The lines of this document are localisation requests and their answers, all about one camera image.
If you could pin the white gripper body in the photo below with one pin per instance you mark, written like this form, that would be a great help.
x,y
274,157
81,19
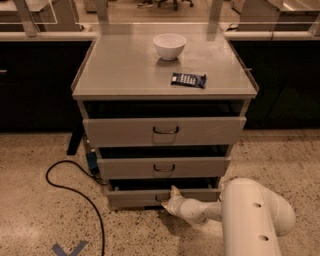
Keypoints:
x,y
184,207

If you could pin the grey bottom drawer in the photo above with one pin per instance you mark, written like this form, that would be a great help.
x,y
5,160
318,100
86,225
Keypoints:
x,y
154,198

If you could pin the grey drawer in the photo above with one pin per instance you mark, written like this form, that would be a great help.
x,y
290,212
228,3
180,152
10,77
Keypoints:
x,y
154,198
139,168
163,131

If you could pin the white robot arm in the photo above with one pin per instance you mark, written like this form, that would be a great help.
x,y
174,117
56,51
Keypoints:
x,y
253,217

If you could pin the grey middle drawer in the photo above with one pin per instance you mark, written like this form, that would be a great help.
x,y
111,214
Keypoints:
x,y
139,168

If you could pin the grey top drawer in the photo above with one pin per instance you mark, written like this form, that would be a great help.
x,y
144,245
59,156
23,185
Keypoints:
x,y
163,131

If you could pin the grey drawer cabinet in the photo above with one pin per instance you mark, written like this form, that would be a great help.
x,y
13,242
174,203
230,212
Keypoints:
x,y
124,77

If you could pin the blue power adapter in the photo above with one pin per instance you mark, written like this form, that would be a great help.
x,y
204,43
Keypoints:
x,y
91,158

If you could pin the dark blue snack packet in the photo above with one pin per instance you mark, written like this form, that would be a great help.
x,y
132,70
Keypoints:
x,y
189,80

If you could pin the white ceramic bowl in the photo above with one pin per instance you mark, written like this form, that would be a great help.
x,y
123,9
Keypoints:
x,y
169,46

